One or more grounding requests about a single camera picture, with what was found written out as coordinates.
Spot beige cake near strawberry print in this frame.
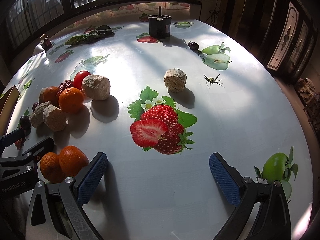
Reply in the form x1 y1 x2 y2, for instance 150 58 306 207
163 68 187 93

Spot beige hexagonal cake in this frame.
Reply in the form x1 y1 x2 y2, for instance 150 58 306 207
43 105 66 132

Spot dark red date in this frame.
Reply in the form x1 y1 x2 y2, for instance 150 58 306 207
32 102 41 111

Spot dark date near apple print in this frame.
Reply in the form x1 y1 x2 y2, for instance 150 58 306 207
188 41 199 50

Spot large beige cylindrical cake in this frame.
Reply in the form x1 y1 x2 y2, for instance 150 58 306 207
81 74 111 101

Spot beige cake chunk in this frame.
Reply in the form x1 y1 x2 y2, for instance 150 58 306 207
29 101 51 128

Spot small dark jar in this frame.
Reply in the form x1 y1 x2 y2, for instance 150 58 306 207
40 37 52 51

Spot large wrinkled red date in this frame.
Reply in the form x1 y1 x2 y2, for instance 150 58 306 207
56 80 74 98

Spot red cherry tomato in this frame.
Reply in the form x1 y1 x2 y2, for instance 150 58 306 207
73 70 91 91

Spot dark purple grape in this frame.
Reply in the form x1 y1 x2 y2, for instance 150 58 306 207
20 115 31 135

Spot green leafy vegetable bunch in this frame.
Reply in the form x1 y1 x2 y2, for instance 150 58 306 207
65 25 114 46

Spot black cylindrical container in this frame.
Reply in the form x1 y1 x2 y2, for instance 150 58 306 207
148 7 171 39

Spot dried tomato stem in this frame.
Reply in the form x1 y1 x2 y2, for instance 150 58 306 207
204 74 223 88

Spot cardboard tray box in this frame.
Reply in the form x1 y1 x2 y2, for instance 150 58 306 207
0 86 20 135

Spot fruit print tablecloth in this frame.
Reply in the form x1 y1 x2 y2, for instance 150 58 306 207
0 2 315 240

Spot orange tangerine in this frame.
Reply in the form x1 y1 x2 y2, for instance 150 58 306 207
43 86 59 107
40 152 65 184
59 87 84 114
59 146 89 177

